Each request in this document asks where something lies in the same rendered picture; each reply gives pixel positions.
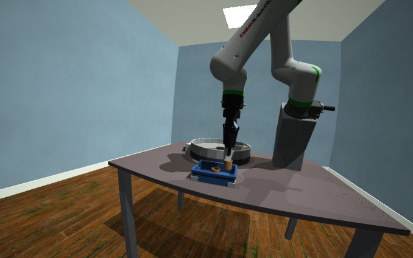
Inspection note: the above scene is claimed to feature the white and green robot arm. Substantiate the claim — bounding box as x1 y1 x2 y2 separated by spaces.
210 0 335 119

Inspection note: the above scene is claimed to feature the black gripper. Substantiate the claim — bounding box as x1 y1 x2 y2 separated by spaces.
223 109 241 161

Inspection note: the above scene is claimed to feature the blue open crate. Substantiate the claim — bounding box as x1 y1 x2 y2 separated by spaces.
191 160 238 188

